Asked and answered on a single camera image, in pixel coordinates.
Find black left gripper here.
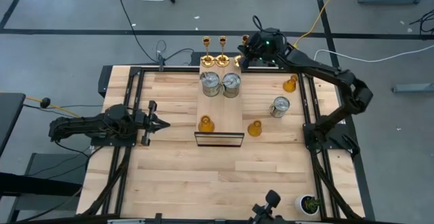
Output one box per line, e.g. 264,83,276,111
134,100,171,147

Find tall brass candlestick holder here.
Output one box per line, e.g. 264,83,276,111
215,35,231,68
200,36,216,68
234,35,251,68

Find silver tin can with tag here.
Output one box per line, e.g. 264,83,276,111
222,73,242,99
269,96,291,119
200,71,222,98

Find amber ribbed glass candle holder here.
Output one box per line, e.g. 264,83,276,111
197,115,216,133
282,73,300,94
246,119,263,138

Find black control box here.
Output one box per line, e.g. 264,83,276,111
97,64,113,98

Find black side desk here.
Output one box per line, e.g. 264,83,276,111
0,92,26,157

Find small plant in white pot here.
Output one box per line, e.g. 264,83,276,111
294,194,322,217

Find grey desk foot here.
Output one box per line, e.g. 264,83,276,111
392,83,434,94

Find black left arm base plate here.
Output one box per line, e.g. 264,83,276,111
90,120,140,147

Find black table rail frame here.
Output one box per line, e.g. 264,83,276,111
81,66,367,222

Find wooden shelf riser black frame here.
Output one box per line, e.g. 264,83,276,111
193,56,245,149

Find yellow extension cable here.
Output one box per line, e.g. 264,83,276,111
293,0,344,48

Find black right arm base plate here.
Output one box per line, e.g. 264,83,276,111
302,122,360,157

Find black floor cable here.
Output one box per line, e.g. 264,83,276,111
114,0,162,64

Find white power cable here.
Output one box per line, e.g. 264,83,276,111
311,43,434,69

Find black leader arm handle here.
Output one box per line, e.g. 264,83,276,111
249,189,282,224

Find black cable bunch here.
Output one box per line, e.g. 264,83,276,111
409,9,434,35

